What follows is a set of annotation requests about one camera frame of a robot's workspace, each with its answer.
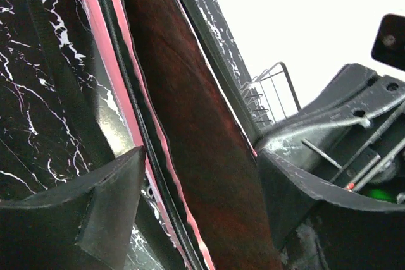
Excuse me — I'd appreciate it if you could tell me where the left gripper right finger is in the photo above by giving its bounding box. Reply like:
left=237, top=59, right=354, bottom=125
left=258, top=151, right=404, bottom=269

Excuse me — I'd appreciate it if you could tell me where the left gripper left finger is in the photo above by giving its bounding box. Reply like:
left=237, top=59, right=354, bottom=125
left=1, top=147, right=145, bottom=269

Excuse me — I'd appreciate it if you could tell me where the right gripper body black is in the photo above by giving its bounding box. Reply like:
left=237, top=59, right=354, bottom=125
left=256, top=13, right=405, bottom=203

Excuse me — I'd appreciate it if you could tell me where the pink sport racket bag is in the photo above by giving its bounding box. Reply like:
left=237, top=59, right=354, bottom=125
left=18, top=0, right=282, bottom=270

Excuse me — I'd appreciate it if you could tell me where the black wire dish rack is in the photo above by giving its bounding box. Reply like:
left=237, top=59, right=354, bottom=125
left=239, top=61, right=301, bottom=129

